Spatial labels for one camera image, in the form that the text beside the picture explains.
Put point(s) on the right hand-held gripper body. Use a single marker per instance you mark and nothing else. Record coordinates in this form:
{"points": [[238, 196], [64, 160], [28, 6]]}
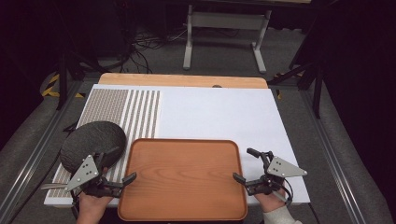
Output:
{"points": [[281, 169]]}

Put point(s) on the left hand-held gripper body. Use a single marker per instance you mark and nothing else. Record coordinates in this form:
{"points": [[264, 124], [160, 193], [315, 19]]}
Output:
{"points": [[83, 173]]}

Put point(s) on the brown wooden tray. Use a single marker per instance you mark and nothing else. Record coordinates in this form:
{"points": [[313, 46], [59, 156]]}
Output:
{"points": [[182, 179]]}

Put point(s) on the person's left hand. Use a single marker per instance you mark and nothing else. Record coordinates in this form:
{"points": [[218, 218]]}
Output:
{"points": [[93, 205]]}

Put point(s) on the person's right hand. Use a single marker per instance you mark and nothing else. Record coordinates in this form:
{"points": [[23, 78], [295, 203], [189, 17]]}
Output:
{"points": [[270, 201]]}

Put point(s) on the dark round woven mat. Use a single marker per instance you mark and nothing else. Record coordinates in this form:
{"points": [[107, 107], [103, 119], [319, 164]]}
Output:
{"points": [[93, 141]]}

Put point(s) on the grey striped woven placemat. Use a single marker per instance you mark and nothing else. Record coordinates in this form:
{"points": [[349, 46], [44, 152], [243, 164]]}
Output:
{"points": [[107, 104]]}

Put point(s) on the white foam board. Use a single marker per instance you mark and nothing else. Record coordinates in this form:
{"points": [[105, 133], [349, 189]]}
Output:
{"points": [[218, 115]]}

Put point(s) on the yellow black hazard tape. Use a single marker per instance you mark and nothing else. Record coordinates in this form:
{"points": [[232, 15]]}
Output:
{"points": [[51, 88]]}

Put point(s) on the black tripod stand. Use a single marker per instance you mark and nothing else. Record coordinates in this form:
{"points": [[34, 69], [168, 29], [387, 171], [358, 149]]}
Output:
{"points": [[313, 77], [67, 73]]}

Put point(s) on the aluminium floor rail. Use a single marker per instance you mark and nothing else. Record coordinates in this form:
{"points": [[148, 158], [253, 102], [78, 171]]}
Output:
{"points": [[34, 155], [334, 161]]}

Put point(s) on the grey metal table frame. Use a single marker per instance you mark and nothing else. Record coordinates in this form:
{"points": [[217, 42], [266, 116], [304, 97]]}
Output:
{"points": [[227, 20]]}

